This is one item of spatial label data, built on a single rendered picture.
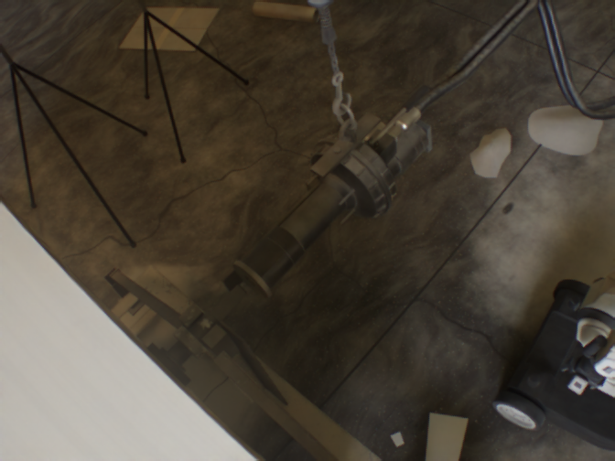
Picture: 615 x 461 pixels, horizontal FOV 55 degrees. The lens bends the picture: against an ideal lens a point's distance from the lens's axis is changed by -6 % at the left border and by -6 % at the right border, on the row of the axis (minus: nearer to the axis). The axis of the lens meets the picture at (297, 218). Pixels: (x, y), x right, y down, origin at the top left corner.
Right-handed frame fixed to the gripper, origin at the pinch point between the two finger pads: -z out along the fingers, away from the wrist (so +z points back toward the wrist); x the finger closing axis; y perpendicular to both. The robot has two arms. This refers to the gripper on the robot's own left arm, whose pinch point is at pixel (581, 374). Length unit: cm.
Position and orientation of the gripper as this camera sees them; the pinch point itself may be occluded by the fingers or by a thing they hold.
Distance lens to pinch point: 203.2
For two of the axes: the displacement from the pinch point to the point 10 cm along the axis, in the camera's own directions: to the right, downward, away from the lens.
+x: -8.2, -5.0, 2.9
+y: -5.8, 7.3, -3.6
